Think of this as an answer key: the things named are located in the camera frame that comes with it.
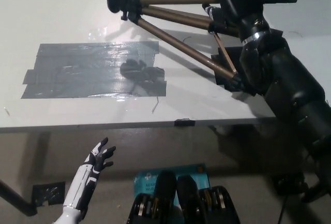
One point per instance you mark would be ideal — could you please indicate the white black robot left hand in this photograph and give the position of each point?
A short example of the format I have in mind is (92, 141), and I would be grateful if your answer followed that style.
(82, 182)

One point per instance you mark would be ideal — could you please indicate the black tape patch on floor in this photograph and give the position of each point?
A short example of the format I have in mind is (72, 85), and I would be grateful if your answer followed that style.
(47, 193)

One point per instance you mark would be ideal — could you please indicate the black tape patch on tabletop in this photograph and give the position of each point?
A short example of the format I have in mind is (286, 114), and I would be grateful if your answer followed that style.
(231, 56)

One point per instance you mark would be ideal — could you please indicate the black wheeled stand base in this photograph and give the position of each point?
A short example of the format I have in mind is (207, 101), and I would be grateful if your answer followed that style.
(284, 182)

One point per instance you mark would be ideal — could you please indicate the teal cardboard router box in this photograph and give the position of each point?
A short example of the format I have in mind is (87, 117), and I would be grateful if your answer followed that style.
(191, 173)

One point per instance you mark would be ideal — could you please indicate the black metal table leg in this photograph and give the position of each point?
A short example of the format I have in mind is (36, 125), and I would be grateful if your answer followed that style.
(15, 199)

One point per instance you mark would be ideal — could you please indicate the grey duct tape patch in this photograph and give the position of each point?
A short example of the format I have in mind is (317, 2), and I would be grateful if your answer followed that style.
(64, 61)

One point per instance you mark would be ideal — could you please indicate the clear tape patch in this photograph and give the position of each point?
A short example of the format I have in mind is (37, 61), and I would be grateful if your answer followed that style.
(97, 33)

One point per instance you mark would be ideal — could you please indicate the bronze and black camera tripod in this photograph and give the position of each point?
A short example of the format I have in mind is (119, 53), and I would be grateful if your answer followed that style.
(181, 44)

